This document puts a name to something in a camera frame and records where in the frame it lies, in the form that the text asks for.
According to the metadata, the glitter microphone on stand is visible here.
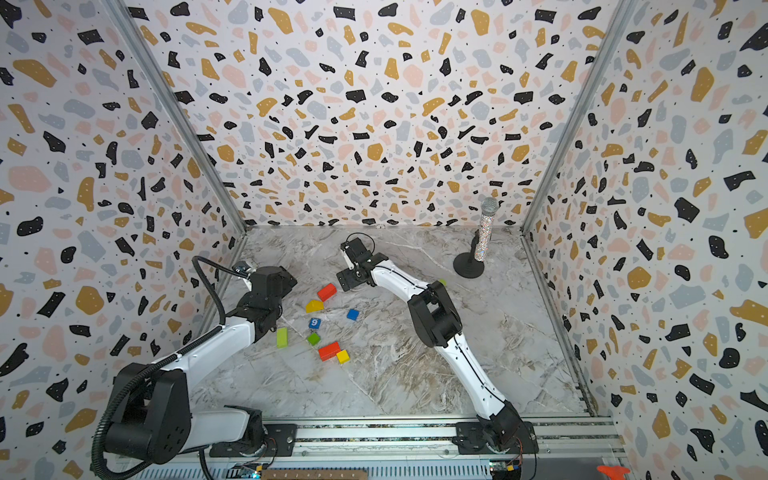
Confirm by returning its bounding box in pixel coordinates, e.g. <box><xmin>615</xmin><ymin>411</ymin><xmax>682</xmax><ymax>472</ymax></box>
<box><xmin>453</xmin><ymin>197</ymin><xmax>499</xmax><ymax>279</ymax></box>

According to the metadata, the red block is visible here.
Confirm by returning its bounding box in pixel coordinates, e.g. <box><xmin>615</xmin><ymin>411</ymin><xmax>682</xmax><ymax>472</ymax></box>
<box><xmin>317</xmin><ymin>283</ymin><xmax>337</xmax><ymax>302</ymax></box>
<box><xmin>318</xmin><ymin>342</ymin><xmax>341</xmax><ymax>361</ymax></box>

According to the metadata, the aluminium mounting rail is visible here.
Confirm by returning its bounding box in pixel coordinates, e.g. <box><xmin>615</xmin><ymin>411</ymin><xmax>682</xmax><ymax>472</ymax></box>
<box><xmin>116</xmin><ymin>416</ymin><xmax>631</xmax><ymax>480</ymax></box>

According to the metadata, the lime green long block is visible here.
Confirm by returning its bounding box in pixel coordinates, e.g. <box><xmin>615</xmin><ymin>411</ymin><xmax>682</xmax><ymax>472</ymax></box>
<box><xmin>276</xmin><ymin>327</ymin><xmax>288</xmax><ymax>349</ymax></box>

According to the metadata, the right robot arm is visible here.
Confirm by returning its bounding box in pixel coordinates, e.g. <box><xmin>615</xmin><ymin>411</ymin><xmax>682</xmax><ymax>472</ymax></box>
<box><xmin>337</xmin><ymin>232</ymin><xmax>524</xmax><ymax>453</ymax></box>

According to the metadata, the red clamp handle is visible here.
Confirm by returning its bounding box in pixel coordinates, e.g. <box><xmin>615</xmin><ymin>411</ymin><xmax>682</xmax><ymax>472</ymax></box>
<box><xmin>596</xmin><ymin>465</ymin><xmax>631</xmax><ymax>480</ymax></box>

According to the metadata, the yellow cube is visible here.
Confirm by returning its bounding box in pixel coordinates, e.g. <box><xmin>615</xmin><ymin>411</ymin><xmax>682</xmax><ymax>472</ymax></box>
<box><xmin>336</xmin><ymin>350</ymin><xmax>350</xmax><ymax>364</ymax></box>

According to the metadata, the yellow half-round block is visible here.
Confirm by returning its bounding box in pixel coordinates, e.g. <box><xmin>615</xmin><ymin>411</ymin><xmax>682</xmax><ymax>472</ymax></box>
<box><xmin>305</xmin><ymin>300</ymin><xmax>324</xmax><ymax>313</ymax></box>

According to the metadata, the wooden strip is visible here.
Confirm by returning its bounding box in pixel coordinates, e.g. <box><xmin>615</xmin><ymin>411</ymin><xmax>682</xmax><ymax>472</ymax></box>
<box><xmin>260</xmin><ymin>469</ymin><xmax>369</xmax><ymax>480</ymax></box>

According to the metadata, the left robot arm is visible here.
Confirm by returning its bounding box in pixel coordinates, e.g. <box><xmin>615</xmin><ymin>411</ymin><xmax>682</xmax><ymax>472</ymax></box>
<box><xmin>91</xmin><ymin>266</ymin><xmax>297</xmax><ymax>479</ymax></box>

